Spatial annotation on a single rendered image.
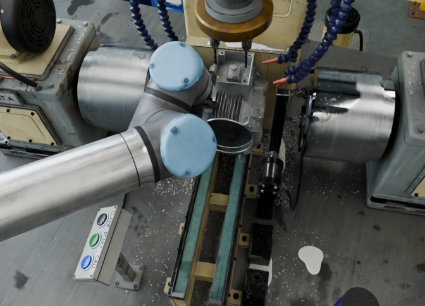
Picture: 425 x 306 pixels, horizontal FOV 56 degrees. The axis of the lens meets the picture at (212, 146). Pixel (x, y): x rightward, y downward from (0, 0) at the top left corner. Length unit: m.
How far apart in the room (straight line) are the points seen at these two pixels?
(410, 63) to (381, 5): 2.23
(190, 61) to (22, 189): 0.34
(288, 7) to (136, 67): 0.45
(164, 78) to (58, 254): 0.73
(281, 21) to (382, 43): 1.89
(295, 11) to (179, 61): 0.55
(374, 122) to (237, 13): 0.42
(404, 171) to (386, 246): 0.24
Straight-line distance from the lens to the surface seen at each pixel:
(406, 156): 1.07
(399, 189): 1.21
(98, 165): 0.55
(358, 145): 1.04
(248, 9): 0.91
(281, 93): 0.88
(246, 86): 1.04
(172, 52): 0.71
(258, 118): 1.06
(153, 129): 0.57
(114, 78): 1.09
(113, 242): 0.93
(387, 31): 3.14
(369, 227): 1.26
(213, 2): 0.93
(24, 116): 1.22
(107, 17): 1.88
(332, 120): 1.01
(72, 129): 1.21
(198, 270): 1.11
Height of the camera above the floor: 1.90
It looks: 56 degrees down
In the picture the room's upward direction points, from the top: 4 degrees counter-clockwise
